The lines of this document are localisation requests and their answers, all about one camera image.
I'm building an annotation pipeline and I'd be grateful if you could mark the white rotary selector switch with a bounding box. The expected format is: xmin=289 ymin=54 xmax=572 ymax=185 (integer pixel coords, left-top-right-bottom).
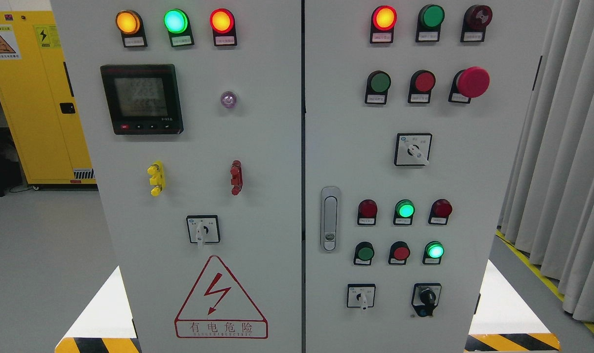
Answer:
xmin=186 ymin=215 xmax=221 ymax=249

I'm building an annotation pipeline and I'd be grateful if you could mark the grey electrical control cabinet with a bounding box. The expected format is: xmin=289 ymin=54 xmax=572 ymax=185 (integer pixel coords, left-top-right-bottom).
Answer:
xmin=51 ymin=0 xmax=557 ymax=353

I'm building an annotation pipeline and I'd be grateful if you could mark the red terminal connector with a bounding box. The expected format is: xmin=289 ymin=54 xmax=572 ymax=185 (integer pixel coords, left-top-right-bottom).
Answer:
xmin=230 ymin=159 xmax=243 ymax=195

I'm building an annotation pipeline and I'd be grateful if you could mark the dark red lamp left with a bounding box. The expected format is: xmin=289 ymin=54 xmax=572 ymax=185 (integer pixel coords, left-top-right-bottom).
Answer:
xmin=357 ymin=199 xmax=378 ymax=226

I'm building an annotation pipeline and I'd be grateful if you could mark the dark red lamp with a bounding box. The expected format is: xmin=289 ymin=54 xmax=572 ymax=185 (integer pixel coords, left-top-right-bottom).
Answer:
xmin=428 ymin=199 xmax=453 ymax=226
xmin=357 ymin=199 xmax=378 ymax=226

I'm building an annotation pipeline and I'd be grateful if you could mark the green push button lower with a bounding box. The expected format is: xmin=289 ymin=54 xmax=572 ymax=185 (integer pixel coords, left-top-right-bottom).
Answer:
xmin=353 ymin=241 xmax=374 ymax=266

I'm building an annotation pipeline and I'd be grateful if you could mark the green push button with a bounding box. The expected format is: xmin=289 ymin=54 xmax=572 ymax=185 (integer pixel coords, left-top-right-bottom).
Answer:
xmin=353 ymin=241 xmax=374 ymax=266
xmin=364 ymin=70 xmax=391 ymax=105

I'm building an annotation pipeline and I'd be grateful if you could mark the small clear signal lamp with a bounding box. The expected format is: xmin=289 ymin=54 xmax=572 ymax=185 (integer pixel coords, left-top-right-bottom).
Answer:
xmin=220 ymin=90 xmax=237 ymax=109

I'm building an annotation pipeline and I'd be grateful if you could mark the lit green lamp middle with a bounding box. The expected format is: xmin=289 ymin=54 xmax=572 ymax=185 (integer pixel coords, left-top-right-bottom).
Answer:
xmin=393 ymin=199 xmax=416 ymax=226

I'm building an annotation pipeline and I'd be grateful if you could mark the green push button upper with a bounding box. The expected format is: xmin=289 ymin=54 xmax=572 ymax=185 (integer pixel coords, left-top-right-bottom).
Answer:
xmin=364 ymin=70 xmax=391 ymax=105

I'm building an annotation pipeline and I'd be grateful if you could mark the red push button lower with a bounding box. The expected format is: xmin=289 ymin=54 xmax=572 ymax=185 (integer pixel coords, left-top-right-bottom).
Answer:
xmin=388 ymin=241 xmax=411 ymax=265

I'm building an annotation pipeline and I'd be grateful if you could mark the red push button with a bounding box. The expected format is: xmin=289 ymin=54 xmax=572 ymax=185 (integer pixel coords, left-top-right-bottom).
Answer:
xmin=407 ymin=70 xmax=436 ymax=103
xmin=388 ymin=241 xmax=411 ymax=265

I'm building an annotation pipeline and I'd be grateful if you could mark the yellow terminal connector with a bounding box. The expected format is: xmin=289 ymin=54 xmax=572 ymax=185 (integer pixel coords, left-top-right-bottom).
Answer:
xmin=147 ymin=160 xmax=166 ymax=197

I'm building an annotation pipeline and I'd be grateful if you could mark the dark red lamp right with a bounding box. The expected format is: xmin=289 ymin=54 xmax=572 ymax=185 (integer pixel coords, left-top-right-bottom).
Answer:
xmin=428 ymin=199 xmax=453 ymax=226

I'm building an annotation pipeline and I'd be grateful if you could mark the red electric hazard sticker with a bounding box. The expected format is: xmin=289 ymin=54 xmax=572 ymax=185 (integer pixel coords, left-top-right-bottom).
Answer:
xmin=174 ymin=255 xmax=269 ymax=339

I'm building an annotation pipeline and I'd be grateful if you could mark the lit green button lower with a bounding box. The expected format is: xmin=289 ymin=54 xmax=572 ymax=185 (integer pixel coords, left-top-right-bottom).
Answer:
xmin=422 ymin=241 xmax=445 ymax=265

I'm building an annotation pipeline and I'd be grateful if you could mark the red push button upper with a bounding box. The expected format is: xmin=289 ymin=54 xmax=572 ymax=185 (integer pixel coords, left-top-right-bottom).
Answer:
xmin=407 ymin=70 xmax=436 ymax=103

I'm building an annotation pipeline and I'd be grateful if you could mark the lit red indicator lamp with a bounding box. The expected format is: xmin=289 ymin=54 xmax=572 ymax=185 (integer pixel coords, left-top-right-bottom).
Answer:
xmin=209 ymin=7 xmax=237 ymax=47

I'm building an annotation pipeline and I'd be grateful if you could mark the black digital power meter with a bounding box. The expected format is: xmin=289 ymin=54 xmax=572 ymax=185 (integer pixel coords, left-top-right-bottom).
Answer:
xmin=100 ymin=63 xmax=184 ymax=135

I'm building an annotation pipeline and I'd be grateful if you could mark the lit red lamp right door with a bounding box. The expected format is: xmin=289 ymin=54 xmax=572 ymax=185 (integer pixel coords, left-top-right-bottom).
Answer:
xmin=369 ymin=5 xmax=397 ymax=44

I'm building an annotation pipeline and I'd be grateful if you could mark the lit green indicator lamp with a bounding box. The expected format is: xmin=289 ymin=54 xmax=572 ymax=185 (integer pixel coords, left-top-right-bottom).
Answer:
xmin=163 ymin=8 xmax=195 ymax=48

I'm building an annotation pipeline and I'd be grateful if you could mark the red emergency stop mushroom button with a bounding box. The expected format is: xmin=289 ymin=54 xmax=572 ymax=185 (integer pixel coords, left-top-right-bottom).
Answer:
xmin=448 ymin=66 xmax=490 ymax=103

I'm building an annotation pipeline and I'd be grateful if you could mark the dark green lamp top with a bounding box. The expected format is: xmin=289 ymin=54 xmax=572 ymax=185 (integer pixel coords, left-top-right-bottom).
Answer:
xmin=415 ymin=4 xmax=445 ymax=43

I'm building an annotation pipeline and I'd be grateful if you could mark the amber indicator lamp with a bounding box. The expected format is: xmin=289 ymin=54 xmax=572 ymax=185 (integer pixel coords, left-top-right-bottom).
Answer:
xmin=116 ymin=10 xmax=148 ymax=48

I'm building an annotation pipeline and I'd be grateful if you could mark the dark red buzzer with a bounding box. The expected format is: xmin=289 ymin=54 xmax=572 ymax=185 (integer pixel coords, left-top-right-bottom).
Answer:
xmin=460 ymin=4 xmax=494 ymax=43

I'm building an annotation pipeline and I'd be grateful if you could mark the grey curtain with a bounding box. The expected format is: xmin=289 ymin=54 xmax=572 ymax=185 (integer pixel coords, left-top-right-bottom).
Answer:
xmin=498 ymin=0 xmax=594 ymax=324

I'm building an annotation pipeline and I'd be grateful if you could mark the yellow safety storage cabinet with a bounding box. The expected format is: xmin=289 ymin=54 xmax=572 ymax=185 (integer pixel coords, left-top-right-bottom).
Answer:
xmin=0 ymin=11 xmax=96 ymax=185

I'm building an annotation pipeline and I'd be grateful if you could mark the grey cabinet door handle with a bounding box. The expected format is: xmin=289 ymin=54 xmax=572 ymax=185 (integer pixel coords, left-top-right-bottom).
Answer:
xmin=320 ymin=186 xmax=341 ymax=252

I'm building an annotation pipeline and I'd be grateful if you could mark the white selector switch right upper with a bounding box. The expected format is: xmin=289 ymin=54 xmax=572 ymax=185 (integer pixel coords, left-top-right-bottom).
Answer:
xmin=394 ymin=133 xmax=432 ymax=167

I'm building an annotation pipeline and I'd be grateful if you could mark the white selector switch right lower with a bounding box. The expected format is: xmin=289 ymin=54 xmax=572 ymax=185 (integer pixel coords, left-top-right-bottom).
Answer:
xmin=346 ymin=283 xmax=377 ymax=310

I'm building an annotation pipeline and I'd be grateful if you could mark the black knob selector switch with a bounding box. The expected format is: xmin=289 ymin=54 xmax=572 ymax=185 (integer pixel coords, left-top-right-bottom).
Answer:
xmin=411 ymin=283 xmax=442 ymax=318

